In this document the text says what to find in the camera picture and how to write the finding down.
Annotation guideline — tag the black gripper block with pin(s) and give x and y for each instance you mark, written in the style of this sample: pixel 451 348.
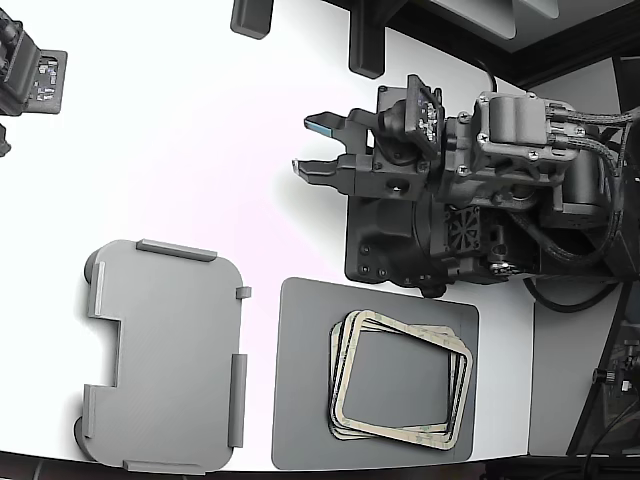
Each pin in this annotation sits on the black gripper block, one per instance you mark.
pixel 400 175

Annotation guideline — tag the stack of beige frame gaskets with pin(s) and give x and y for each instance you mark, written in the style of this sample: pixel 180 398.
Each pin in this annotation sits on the stack of beige frame gaskets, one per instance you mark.
pixel 462 395

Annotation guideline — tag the black six-joint robot arm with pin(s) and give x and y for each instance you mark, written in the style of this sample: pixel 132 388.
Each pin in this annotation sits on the black six-joint robot arm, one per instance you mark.
pixel 580 180

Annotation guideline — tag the gray plastic box tray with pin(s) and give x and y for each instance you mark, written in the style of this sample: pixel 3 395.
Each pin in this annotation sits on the gray plastic box tray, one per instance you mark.
pixel 170 350

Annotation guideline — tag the long black stand leg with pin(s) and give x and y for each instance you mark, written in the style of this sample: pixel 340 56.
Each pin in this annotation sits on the long black stand leg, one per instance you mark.
pixel 367 45

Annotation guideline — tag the short dark gray stand leg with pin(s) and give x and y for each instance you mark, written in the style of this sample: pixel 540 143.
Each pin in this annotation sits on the short dark gray stand leg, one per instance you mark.
pixel 251 17

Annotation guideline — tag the light gray panel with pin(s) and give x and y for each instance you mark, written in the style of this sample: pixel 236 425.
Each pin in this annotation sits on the light gray panel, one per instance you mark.
pixel 537 7
pixel 475 17

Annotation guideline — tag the dark gray rectangular mat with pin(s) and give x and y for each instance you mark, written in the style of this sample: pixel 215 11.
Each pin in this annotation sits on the dark gray rectangular mat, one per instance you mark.
pixel 300 350

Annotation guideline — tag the black clamp with knob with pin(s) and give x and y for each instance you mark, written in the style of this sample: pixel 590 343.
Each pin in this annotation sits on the black clamp with knob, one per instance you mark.
pixel 617 372

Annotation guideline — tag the wrist camera with circuit board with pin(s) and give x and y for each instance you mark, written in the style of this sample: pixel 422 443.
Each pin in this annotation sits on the wrist camera with circuit board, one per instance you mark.
pixel 425 112

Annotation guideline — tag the beige adhesive foam frame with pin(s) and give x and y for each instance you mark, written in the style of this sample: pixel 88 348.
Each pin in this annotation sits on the beige adhesive foam frame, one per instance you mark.
pixel 395 441
pixel 335 380
pixel 440 333

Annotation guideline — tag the black external camera module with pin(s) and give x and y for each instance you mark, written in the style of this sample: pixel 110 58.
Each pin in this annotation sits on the black external camera module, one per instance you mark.
pixel 47 80

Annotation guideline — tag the black mount bracket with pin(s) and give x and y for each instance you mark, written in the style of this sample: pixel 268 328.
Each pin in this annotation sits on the black mount bracket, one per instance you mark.
pixel 4 142

